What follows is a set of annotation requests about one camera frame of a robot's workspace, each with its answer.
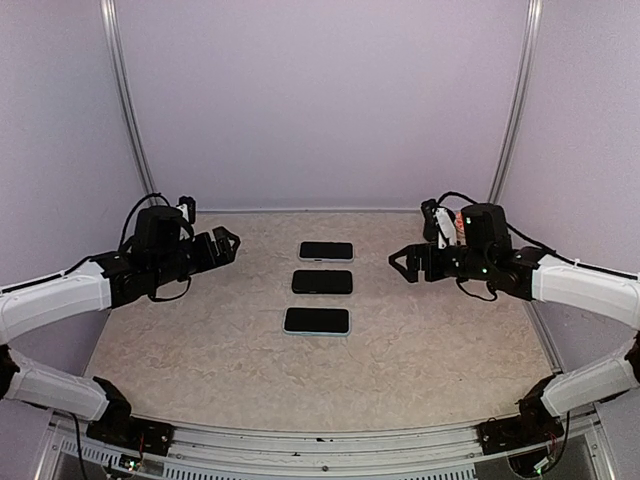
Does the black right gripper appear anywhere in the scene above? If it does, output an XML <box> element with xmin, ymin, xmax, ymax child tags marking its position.
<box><xmin>390</xmin><ymin>241</ymin><xmax>493</xmax><ymax>282</ymax></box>

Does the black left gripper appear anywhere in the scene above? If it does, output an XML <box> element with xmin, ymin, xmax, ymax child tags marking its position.
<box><xmin>150</xmin><ymin>225</ymin><xmax>239</xmax><ymax>287</ymax></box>

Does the black phone case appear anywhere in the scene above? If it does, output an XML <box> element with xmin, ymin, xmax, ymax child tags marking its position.
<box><xmin>291</xmin><ymin>269</ymin><xmax>354</xmax><ymax>297</ymax></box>

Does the green edged smartphone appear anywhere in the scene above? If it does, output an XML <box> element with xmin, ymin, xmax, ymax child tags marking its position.
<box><xmin>294</xmin><ymin>272</ymin><xmax>351</xmax><ymax>294</ymax></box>

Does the silver edged black smartphone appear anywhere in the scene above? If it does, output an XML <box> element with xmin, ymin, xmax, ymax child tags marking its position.
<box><xmin>285</xmin><ymin>308</ymin><xmax>350</xmax><ymax>334</ymax></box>

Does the light blue phone case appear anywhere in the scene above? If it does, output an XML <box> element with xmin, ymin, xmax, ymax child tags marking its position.
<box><xmin>282</xmin><ymin>306</ymin><xmax>353</xmax><ymax>337</ymax></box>

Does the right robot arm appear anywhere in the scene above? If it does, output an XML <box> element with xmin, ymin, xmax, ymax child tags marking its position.
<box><xmin>388</xmin><ymin>199</ymin><xmax>639</xmax><ymax>444</ymax></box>

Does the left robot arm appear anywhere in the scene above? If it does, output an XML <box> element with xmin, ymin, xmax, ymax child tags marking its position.
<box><xmin>1</xmin><ymin>204</ymin><xmax>241</xmax><ymax>445</ymax></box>

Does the dark green mug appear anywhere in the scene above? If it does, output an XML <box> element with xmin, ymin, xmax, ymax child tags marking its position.
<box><xmin>423</xmin><ymin>214</ymin><xmax>439</xmax><ymax>242</ymax></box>

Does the red white patterned bowl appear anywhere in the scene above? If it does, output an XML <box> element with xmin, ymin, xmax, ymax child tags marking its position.
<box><xmin>454</xmin><ymin>211</ymin><xmax>466</xmax><ymax>244</ymax></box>

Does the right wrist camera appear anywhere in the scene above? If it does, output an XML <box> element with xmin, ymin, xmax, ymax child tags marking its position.
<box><xmin>420</xmin><ymin>199</ymin><xmax>458</xmax><ymax>249</ymax></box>

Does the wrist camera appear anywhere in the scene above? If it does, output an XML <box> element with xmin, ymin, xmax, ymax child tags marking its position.
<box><xmin>176</xmin><ymin>196</ymin><xmax>196</xmax><ymax>225</ymax></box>
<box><xmin>420</xmin><ymin>199</ymin><xmax>458</xmax><ymax>249</ymax></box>

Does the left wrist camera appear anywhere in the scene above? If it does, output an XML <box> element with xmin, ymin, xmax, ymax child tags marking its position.
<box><xmin>176</xmin><ymin>196</ymin><xmax>196</xmax><ymax>225</ymax></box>

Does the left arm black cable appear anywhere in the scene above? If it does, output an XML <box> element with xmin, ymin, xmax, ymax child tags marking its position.
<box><xmin>119</xmin><ymin>192</ymin><xmax>166</xmax><ymax>251</ymax></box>

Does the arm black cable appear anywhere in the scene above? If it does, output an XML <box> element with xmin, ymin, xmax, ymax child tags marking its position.
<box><xmin>439</xmin><ymin>190</ymin><xmax>640</xmax><ymax>281</ymax></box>
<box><xmin>119</xmin><ymin>192</ymin><xmax>166</xmax><ymax>251</ymax></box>

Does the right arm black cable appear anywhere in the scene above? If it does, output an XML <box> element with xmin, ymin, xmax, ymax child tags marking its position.
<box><xmin>439</xmin><ymin>190</ymin><xmax>640</xmax><ymax>281</ymax></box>

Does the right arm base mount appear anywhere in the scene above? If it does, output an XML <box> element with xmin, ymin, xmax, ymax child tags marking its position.
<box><xmin>476</xmin><ymin>400</ymin><xmax>565</xmax><ymax>455</ymax></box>

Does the front aluminium rail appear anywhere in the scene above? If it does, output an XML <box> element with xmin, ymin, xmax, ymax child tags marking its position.
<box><xmin>34</xmin><ymin>394</ymin><xmax>614</xmax><ymax>480</ymax></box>

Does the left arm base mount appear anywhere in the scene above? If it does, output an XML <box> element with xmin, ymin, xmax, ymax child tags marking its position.
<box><xmin>86</xmin><ymin>407</ymin><xmax>175</xmax><ymax>457</ymax></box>

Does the left aluminium frame post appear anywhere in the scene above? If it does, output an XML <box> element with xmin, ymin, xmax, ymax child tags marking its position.
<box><xmin>100</xmin><ymin>0</ymin><xmax>157</xmax><ymax>194</ymax></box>

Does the aluminium frame post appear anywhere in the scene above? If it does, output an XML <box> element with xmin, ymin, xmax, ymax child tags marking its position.
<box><xmin>488</xmin><ymin>0</ymin><xmax>543</xmax><ymax>203</ymax></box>
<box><xmin>100</xmin><ymin>0</ymin><xmax>157</xmax><ymax>194</ymax></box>

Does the right aluminium frame post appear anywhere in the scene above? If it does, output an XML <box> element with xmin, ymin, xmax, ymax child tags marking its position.
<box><xmin>488</xmin><ymin>0</ymin><xmax>543</xmax><ymax>203</ymax></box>

